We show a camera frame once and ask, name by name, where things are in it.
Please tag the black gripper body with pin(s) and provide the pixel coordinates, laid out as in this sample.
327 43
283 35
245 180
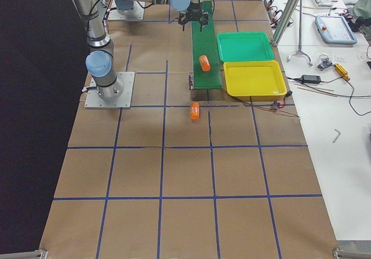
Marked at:
195 11

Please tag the orange 4680 cylinder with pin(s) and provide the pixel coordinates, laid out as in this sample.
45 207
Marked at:
204 63
194 110

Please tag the green conveyor belt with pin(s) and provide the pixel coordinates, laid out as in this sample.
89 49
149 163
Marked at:
204 42

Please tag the green plastic tray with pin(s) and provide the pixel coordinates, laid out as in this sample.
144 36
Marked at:
244 46

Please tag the yellow plastic tray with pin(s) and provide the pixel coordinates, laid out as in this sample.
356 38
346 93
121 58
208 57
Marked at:
258 79

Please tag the black power adapter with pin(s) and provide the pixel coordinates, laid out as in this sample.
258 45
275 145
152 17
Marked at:
312 79

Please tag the teach pendant tablet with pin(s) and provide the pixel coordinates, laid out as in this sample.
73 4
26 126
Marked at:
335 30

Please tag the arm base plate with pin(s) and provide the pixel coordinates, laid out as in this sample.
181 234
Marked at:
118 95
135 14

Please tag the aluminium frame post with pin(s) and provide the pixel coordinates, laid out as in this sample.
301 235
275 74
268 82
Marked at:
283 23

